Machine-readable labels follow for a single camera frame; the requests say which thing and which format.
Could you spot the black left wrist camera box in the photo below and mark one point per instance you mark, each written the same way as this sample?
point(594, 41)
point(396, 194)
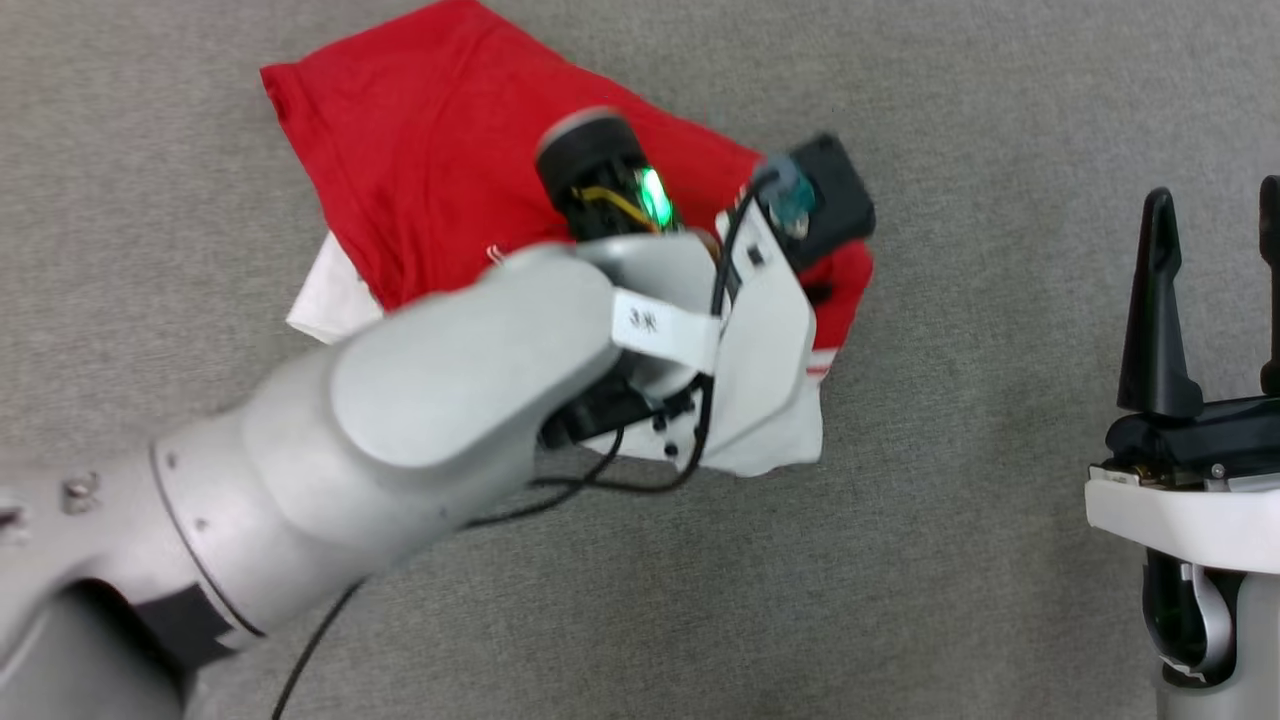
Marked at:
point(835, 200)

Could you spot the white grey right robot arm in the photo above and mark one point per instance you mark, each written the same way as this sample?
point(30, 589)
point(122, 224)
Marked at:
point(1250, 640)

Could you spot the red Bulls 23 jersey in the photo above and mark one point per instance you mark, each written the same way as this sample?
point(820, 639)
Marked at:
point(420, 130)

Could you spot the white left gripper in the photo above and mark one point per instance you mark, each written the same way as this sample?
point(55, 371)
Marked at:
point(765, 340)

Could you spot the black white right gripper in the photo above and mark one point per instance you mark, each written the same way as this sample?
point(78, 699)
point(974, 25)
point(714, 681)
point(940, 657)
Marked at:
point(1200, 510)

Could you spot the grey fabric sofa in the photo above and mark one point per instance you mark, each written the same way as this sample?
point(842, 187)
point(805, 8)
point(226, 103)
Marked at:
point(1000, 150)

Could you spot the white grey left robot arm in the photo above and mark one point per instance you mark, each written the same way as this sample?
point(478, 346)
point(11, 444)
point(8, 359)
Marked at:
point(400, 400)

